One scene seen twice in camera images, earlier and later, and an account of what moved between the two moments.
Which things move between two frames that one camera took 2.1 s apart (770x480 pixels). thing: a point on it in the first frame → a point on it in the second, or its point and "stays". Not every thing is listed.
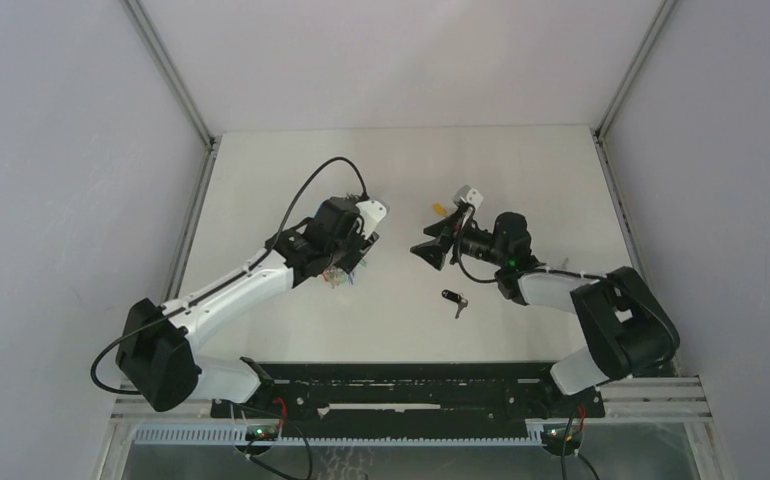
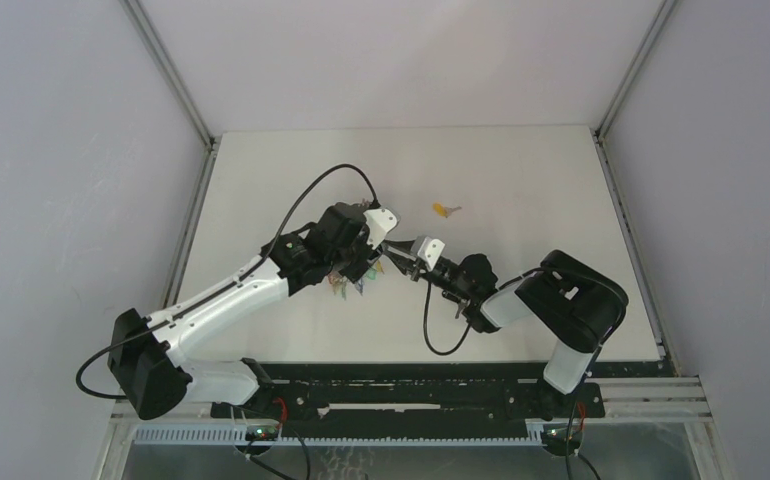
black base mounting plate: (481, 394) stays
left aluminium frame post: (170, 71) stays
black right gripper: (435, 251) → (405, 263)
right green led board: (556, 433) stays
